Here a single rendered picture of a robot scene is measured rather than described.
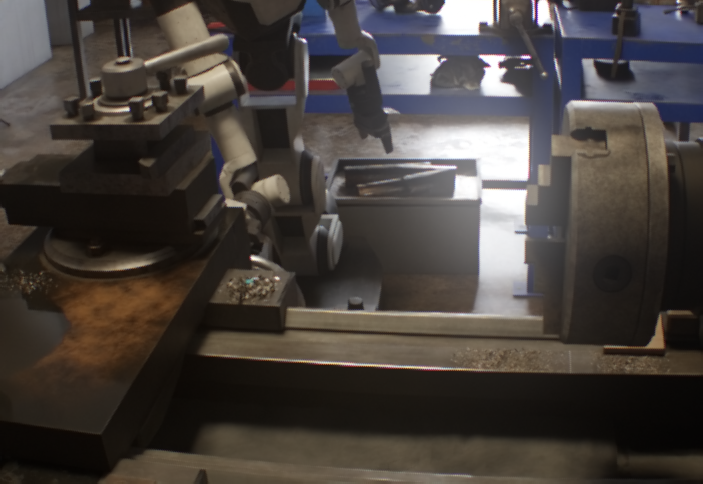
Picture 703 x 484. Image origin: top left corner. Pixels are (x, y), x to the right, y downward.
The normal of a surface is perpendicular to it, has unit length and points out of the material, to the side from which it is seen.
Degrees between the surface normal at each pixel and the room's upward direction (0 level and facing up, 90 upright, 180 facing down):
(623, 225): 64
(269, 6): 108
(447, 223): 90
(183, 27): 78
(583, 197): 55
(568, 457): 9
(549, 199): 116
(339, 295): 0
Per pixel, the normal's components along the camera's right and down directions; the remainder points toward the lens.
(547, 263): -0.16, -0.15
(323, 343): -0.04, -0.90
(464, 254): -0.11, 0.43
